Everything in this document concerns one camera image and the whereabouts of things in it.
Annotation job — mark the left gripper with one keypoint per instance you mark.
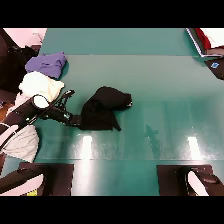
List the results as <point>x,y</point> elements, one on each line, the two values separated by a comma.
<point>74,120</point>

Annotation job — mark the black shirt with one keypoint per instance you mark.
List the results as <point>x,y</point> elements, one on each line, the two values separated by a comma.
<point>101,108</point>

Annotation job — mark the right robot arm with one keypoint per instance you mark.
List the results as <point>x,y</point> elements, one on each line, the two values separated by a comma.
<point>197,183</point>

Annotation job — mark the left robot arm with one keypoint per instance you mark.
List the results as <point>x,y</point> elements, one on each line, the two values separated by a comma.
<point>19,115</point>

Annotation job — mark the white garment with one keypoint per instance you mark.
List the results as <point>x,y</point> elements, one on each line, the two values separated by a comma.
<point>40,85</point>

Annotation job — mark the beige garment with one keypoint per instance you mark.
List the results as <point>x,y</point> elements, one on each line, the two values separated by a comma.
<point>23,145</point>

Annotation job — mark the pink patterned garment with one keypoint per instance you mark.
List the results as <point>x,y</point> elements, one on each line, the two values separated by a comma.
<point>19,100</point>

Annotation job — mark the purple garment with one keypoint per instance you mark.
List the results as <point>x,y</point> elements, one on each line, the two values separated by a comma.
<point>46,64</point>

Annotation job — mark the dark garment with blue print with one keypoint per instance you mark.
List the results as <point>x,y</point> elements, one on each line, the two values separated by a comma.
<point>216,66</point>

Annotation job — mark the red garment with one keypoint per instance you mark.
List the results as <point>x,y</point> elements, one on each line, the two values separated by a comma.
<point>203,38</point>

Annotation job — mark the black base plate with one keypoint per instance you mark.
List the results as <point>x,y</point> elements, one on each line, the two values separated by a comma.
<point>58,178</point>
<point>170,180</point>

